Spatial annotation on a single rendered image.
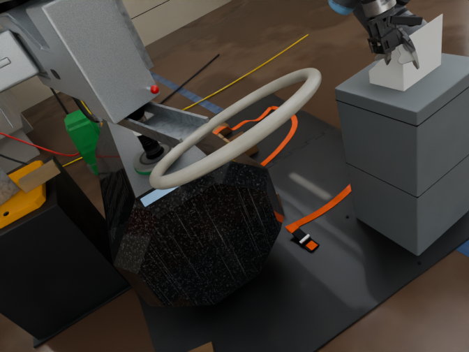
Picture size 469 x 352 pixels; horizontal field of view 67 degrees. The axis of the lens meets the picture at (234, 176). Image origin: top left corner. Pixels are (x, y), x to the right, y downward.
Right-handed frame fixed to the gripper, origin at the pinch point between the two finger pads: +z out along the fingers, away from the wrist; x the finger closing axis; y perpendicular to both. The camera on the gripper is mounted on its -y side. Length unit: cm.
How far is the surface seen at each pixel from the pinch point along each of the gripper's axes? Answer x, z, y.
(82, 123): -227, -9, 149
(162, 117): -29, -22, 77
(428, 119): -0.3, 23.5, -3.4
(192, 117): -9, -21, 68
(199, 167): 40, -26, 73
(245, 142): 43, -27, 63
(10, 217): -75, -10, 169
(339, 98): -34.3, 13.4, 9.4
